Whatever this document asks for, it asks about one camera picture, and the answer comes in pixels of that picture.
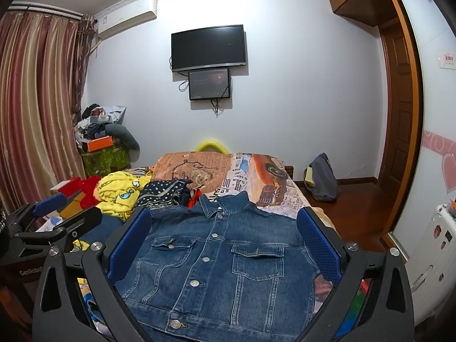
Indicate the small black wall monitor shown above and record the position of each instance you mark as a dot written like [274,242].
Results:
[209,83]

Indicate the orange box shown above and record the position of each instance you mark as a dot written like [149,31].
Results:
[101,143]

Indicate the green patterned cloth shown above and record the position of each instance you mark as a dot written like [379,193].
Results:
[105,162]

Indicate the dark red-trimmed garment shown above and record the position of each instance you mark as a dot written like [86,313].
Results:
[188,196]

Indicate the yellow cartoon garment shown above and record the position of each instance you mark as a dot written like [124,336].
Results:
[117,192]

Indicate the red plush garment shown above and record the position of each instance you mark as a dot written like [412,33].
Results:
[89,190]

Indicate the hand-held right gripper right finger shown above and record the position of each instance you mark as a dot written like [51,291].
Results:
[319,245]

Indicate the colourful cloth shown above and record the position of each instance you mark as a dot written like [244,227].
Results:
[356,304]

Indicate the white appliance with stickers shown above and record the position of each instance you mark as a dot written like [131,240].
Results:
[433,249]

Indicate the black wall television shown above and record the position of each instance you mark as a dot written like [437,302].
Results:
[208,48]

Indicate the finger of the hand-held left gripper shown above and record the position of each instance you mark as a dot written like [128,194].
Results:
[76,222]
[50,205]

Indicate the navy polka dot garment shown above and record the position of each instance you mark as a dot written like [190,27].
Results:
[160,192]

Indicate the grey paper bag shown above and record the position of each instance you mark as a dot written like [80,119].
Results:
[117,114]

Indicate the striped red beige curtain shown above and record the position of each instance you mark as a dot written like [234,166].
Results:
[35,107]

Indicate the white sliding wardrobe door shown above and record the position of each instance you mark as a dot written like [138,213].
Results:
[434,114]

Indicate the pile of mixed clutter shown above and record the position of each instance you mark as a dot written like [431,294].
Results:
[91,124]

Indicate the grey blue backpack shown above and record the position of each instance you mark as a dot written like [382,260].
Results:
[324,181]

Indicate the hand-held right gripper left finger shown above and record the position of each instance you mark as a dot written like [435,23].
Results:
[130,245]

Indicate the small white wall sign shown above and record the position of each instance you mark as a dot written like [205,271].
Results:
[448,59]

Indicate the grey neck pillow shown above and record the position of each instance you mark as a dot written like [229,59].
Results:
[124,133]

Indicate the brown wooden door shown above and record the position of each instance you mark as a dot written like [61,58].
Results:
[400,114]

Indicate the white air conditioner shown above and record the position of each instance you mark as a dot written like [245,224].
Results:
[124,16]

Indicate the blue denim jacket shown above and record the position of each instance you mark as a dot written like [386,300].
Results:
[213,263]

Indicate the bed with printed cover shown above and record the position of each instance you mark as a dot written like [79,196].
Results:
[270,181]

